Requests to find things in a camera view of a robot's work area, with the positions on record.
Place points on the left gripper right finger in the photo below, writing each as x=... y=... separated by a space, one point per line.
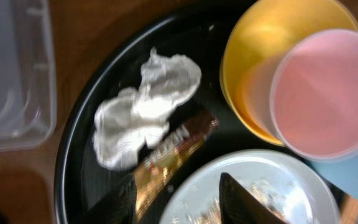
x=238 y=206

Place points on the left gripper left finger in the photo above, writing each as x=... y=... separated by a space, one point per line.
x=116 y=207

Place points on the grey plate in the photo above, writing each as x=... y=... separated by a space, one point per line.
x=281 y=182

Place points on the brown gold snack wrapper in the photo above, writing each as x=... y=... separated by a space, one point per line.
x=156 y=170

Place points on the white napkin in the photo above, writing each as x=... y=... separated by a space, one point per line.
x=138 y=117

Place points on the pink cup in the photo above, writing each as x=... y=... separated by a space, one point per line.
x=307 y=96

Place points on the yellow bowl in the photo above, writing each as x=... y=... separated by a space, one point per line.
x=269 y=27

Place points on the clear plastic waste bin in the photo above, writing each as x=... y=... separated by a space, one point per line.
x=28 y=94

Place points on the round black serving tray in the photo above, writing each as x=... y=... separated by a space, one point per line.
x=200 y=31

